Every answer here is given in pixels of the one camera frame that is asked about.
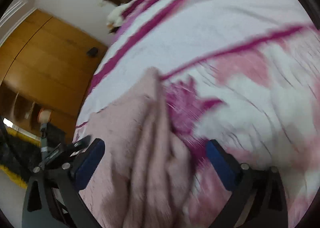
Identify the pink floral striped bedspread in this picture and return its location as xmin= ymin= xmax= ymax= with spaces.
xmin=74 ymin=0 xmax=319 ymax=227

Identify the wooden wardrobe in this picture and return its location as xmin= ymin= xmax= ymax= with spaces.
xmin=1 ymin=10 xmax=107 ymax=139

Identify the black bag on wardrobe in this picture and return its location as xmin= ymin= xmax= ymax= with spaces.
xmin=86 ymin=47 xmax=99 ymax=58

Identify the white plush toy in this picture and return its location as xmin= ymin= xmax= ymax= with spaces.
xmin=106 ymin=2 xmax=132 ymax=30

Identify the pink knitted cardigan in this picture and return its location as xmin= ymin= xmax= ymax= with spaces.
xmin=80 ymin=68 xmax=192 ymax=227

